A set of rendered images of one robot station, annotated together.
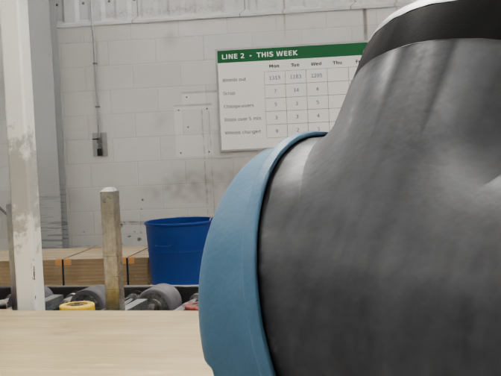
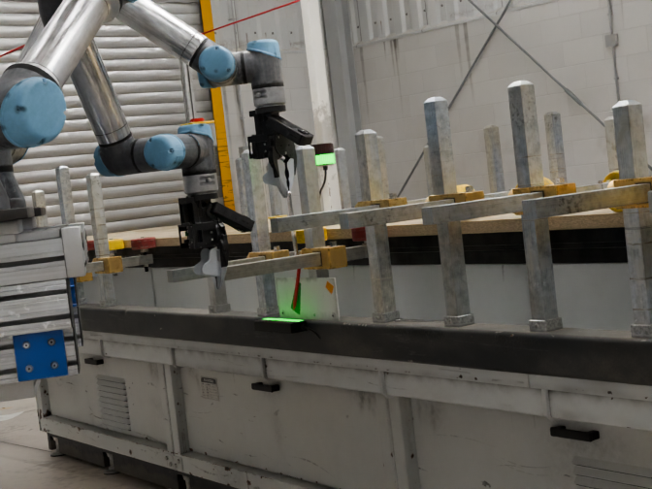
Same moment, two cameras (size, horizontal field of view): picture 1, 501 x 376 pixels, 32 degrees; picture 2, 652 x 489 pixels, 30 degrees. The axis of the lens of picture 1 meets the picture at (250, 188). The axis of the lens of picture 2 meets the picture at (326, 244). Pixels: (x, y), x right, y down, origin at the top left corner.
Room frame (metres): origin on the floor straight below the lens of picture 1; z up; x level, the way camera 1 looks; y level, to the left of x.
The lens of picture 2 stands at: (-1.35, -2.52, 1.03)
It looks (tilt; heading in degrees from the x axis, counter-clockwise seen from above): 3 degrees down; 43
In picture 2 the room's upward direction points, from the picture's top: 7 degrees counter-clockwise
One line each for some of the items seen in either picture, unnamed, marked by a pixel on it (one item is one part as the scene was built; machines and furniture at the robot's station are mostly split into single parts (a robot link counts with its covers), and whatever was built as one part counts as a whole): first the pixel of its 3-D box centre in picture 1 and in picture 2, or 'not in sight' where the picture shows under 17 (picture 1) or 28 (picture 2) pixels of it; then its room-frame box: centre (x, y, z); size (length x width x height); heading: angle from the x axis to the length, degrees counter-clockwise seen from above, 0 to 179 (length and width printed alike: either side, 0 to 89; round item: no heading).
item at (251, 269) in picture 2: not in sight; (304, 261); (0.69, -0.57, 0.84); 0.43 x 0.03 x 0.04; 166
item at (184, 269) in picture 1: (184, 264); not in sight; (6.52, 0.52, 0.36); 0.59 x 0.57 x 0.73; 173
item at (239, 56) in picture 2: not in sight; (221, 69); (0.59, -0.47, 1.31); 0.11 x 0.11 x 0.08; 43
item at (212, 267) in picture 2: not in sight; (212, 269); (0.44, -0.52, 0.86); 0.06 x 0.03 x 0.09; 166
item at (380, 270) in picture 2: not in sight; (376, 238); (0.70, -0.79, 0.89); 0.04 x 0.04 x 0.48; 76
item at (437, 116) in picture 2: not in sight; (447, 214); (0.64, -1.03, 0.93); 0.04 x 0.04 x 0.48; 76
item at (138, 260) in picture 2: not in sight; (89, 268); (0.98, 0.65, 0.83); 0.44 x 0.03 x 0.04; 166
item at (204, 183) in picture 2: not in sight; (201, 184); (0.45, -0.51, 1.05); 0.08 x 0.08 x 0.05
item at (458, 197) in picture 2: not in sight; (453, 206); (0.64, -1.05, 0.95); 0.14 x 0.06 x 0.05; 76
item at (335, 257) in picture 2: not in sight; (323, 257); (0.76, -0.56, 0.85); 0.14 x 0.06 x 0.05; 76
